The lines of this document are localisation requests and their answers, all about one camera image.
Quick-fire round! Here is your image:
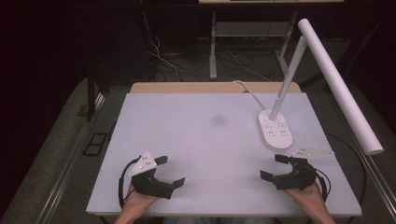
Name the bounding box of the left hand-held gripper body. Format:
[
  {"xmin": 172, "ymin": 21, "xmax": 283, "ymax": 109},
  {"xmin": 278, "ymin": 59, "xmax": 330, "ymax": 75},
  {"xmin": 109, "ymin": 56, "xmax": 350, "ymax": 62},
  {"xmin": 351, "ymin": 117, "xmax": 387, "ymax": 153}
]
[{"xmin": 128, "ymin": 150, "xmax": 175, "ymax": 201}]

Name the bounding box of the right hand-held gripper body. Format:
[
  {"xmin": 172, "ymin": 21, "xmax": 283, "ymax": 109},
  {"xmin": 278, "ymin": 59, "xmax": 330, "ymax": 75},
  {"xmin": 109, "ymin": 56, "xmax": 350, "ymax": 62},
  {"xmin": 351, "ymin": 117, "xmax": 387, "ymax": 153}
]
[{"xmin": 273, "ymin": 146, "xmax": 336, "ymax": 191}]

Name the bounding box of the person's right hand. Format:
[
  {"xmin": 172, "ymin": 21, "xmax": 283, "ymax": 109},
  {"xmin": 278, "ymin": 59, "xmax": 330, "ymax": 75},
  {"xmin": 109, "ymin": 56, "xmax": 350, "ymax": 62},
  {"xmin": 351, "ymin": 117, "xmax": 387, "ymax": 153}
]
[{"xmin": 283, "ymin": 181, "xmax": 328, "ymax": 213}]

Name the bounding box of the person's left hand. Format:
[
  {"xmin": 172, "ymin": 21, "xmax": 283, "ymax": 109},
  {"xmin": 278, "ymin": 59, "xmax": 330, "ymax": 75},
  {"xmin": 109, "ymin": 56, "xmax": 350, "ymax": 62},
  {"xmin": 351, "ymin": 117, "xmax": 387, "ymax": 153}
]
[{"xmin": 121, "ymin": 182, "xmax": 161, "ymax": 216}]

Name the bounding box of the white table mat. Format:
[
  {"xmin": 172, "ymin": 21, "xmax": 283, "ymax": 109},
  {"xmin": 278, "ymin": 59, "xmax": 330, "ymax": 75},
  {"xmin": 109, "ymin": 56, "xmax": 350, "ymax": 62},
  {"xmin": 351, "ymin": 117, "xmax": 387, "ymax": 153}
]
[{"xmin": 85, "ymin": 91, "xmax": 363, "ymax": 217}]

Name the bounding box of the wooden table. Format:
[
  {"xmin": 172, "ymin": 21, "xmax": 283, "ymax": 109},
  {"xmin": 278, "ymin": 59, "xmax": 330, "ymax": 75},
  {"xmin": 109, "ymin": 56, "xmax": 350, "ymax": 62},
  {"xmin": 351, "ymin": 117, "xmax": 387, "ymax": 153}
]
[{"xmin": 129, "ymin": 81, "xmax": 303, "ymax": 94}]

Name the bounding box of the white desk lamp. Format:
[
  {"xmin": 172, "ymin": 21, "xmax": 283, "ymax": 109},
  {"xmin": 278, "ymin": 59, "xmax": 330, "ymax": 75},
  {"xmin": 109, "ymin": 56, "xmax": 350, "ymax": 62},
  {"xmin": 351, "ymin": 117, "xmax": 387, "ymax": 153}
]
[{"xmin": 257, "ymin": 18, "xmax": 385, "ymax": 156}]

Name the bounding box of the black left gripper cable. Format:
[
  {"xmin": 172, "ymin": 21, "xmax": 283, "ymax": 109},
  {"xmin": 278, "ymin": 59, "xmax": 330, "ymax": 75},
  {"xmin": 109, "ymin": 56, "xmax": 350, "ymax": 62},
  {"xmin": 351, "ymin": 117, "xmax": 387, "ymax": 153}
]
[{"xmin": 118, "ymin": 155, "xmax": 143, "ymax": 209}]

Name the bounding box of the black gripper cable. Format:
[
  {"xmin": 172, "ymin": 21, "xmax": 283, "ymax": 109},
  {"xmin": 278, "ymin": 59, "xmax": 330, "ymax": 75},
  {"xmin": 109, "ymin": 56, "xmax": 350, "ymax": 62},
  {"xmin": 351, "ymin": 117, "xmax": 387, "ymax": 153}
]
[
  {"xmin": 313, "ymin": 167, "xmax": 332, "ymax": 203},
  {"xmin": 118, "ymin": 155, "xmax": 143, "ymax": 209}
]

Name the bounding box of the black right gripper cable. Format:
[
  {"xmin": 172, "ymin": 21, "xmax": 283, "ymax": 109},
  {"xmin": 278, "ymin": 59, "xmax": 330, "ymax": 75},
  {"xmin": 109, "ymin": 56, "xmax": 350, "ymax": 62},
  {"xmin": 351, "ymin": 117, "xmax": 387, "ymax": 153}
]
[{"xmin": 313, "ymin": 167, "xmax": 332, "ymax": 203}]

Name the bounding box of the thin black cable loop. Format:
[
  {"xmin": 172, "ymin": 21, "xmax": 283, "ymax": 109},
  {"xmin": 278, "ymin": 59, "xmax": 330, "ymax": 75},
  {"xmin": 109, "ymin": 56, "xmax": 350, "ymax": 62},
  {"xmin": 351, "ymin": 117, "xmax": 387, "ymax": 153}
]
[{"xmin": 325, "ymin": 133, "xmax": 368, "ymax": 208}]

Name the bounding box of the white lamp cable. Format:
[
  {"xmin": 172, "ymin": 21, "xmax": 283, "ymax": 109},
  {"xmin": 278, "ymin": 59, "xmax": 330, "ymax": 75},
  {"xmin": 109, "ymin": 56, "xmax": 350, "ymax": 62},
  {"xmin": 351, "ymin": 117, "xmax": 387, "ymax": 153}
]
[{"xmin": 232, "ymin": 79, "xmax": 269, "ymax": 112}]

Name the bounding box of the aluminium rail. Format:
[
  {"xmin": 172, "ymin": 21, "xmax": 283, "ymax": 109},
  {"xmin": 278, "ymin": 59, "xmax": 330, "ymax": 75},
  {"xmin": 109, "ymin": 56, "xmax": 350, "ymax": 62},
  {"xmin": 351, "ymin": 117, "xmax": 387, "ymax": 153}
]
[
  {"xmin": 35, "ymin": 92, "xmax": 106, "ymax": 224},
  {"xmin": 326, "ymin": 90, "xmax": 396, "ymax": 218}
]

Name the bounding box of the black metal post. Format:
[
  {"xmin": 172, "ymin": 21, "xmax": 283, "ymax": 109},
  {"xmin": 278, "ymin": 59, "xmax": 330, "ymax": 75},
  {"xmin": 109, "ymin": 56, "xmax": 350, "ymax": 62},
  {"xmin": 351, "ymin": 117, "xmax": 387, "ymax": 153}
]
[{"xmin": 85, "ymin": 73, "xmax": 97, "ymax": 121}]

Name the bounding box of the white cable on floor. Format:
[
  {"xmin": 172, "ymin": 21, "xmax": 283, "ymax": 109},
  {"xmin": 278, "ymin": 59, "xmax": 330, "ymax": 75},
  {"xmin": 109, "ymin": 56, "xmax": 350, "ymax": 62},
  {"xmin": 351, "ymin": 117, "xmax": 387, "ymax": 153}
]
[{"xmin": 141, "ymin": 10, "xmax": 183, "ymax": 82}]

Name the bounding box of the white metal desk frame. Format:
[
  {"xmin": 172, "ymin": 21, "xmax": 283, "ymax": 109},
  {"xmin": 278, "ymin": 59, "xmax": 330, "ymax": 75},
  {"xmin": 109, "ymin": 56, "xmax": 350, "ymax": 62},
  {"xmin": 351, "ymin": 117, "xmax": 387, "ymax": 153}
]
[{"xmin": 208, "ymin": 10, "xmax": 299, "ymax": 80}]

